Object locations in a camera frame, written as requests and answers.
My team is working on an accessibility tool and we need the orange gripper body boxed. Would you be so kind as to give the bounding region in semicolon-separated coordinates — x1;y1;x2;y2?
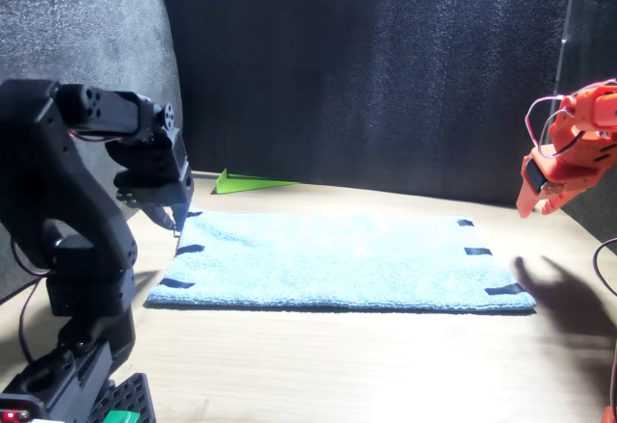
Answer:
523;138;617;193

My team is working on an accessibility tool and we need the green clamp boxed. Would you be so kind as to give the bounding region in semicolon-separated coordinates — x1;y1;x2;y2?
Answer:
102;409;142;423

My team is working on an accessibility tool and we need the red white servo cable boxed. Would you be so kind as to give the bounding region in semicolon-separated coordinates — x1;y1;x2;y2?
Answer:
9;239;54;362
524;94;579;159

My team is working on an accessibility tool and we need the light blue towel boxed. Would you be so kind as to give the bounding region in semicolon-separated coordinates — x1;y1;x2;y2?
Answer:
146;208;538;315

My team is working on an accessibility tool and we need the black perforated arm base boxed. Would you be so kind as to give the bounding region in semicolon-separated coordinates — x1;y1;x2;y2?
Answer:
0;345;158;423

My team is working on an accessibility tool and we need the controller board with red LED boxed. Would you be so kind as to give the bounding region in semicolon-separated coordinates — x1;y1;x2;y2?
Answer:
0;393;35;423

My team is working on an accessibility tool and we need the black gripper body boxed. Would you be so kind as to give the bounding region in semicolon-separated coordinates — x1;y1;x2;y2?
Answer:
115;167;194;206

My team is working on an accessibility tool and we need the dark thin base cable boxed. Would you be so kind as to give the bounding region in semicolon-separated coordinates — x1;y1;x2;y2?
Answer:
592;237;617;405

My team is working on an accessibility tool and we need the lime green plastic wedge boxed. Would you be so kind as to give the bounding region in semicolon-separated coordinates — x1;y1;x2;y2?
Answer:
210;168;300;197

